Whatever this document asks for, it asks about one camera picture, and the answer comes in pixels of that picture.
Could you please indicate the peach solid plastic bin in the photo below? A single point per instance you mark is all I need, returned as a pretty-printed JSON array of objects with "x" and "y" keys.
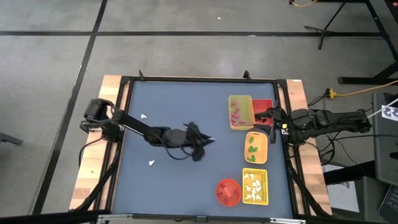
[{"x": 262, "y": 143}]

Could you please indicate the translucent yellow plastic bin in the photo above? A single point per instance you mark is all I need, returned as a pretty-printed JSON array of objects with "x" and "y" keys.
[{"x": 248, "y": 102}]

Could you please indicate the red slotted basket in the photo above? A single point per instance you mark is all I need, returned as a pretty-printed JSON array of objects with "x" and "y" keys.
[{"x": 262, "y": 104}]

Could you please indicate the white box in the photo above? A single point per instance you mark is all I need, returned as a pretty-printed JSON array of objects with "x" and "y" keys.
[{"x": 342, "y": 194}]

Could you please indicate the black keyboard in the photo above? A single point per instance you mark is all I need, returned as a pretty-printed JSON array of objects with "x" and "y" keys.
[{"x": 390, "y": 202}]

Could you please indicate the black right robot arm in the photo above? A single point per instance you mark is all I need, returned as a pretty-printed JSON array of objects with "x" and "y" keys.
[{"x": 329, "y": 121}]

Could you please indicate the black desk leg frame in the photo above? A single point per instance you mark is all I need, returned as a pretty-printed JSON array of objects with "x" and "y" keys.
[{"x": 367, "y": 79}]

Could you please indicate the orange round bowl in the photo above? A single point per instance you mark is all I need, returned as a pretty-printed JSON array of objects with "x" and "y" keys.
[{"x": 228, "y": 183}]

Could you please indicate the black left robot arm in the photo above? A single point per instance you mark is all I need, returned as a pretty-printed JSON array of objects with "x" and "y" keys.
[{"x": 136, "y": 126}]

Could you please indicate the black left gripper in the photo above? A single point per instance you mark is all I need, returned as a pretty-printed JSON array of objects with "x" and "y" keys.
[{"x": 180, "y": 138}]

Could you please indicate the silver metal bracket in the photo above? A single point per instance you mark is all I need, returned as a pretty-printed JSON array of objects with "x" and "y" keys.
[
  {"x": 287, "y": 220},
  {"x": 115, "y": 216}
]

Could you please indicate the dark grey desk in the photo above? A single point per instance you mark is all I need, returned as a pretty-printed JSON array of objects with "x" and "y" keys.
[{"x": 385, "y": 149}]

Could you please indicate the yellow slotted basket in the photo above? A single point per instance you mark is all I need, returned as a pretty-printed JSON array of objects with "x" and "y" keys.
[{"x": 265, "y": 174}]

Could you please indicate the black table clamp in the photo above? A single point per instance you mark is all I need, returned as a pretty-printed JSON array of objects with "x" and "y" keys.
[{"x": 247, "y": 74}]

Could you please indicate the grey metal foot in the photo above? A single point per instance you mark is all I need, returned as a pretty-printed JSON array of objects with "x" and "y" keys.
[{"x": 11, "y": 138}]

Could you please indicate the white printed paper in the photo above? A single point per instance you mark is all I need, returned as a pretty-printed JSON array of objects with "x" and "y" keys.
[{"x": 390, "y": 112}]

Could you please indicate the black tripod stand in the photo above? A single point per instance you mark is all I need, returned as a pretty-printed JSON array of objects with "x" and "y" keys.
[{"x": 323, "y": 31}]

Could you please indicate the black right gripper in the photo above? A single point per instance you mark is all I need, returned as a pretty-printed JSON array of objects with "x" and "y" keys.
[{"x": 281, "y": 119}]

